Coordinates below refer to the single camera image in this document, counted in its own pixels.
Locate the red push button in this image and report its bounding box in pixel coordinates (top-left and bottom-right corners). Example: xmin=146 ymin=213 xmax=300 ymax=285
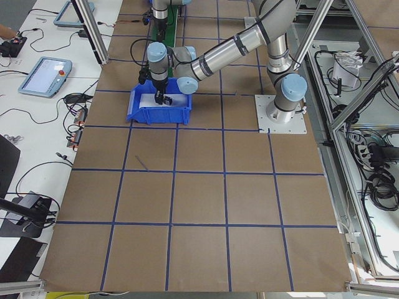
xmin=164 ymin=95 xmax=173 ymax=106

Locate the teach pendant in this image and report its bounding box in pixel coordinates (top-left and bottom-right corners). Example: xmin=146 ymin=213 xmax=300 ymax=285
xmin=18 ymin=57 xmax=73 ymax=98
xmin=53 ymin=1 xmax=83 ymax=29

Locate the blue source bin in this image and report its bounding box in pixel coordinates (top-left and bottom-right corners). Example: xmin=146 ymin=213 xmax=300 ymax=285
xmin=126 ymin=78 xmax=192 ymax=125

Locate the red black conveyor wire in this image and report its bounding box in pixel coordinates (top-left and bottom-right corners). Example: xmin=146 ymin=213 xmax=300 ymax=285
xmin=96 ymin=19 xmax=144 ymax=29

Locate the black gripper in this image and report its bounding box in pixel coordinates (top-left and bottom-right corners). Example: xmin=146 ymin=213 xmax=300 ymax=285
xmin=151 ymin=77 xmax=168 ymax=105
xmin=154 ymin=17 xmax=168 ymax=36

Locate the white foam pad source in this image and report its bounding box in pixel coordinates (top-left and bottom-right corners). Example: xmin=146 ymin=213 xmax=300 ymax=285
xmin=139 ymin=93 xmax=189 ymax=108

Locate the aluminium frame post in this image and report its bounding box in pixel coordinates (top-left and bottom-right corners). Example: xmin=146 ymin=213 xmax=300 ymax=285
xmin=71 ymin=0 xmax=109 ymax=65

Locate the far teach pendant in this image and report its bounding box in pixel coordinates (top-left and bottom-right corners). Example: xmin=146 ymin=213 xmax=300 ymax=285
xmin=53 ymin=1 xmax=83 ymax=29

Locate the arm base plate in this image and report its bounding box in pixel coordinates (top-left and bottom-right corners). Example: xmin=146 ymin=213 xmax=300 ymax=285
xmin=254 ymin=95 xmax=307 ymax=135

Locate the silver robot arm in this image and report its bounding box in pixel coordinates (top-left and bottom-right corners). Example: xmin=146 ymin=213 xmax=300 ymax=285
xmin=147 ymin=0 xmax=307 ymax=124
xmin=151 ymin=0 xmax=192 ymax=41

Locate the green conveyor belt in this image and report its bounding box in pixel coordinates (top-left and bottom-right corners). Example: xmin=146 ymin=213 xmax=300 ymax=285
xmin=150 ymin=6 xmax=178 ymax=77

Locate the near teach pendant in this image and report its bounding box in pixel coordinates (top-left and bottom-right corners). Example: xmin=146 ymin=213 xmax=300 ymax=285
xmin=18 ymin=57 xmax=73 ymax=98

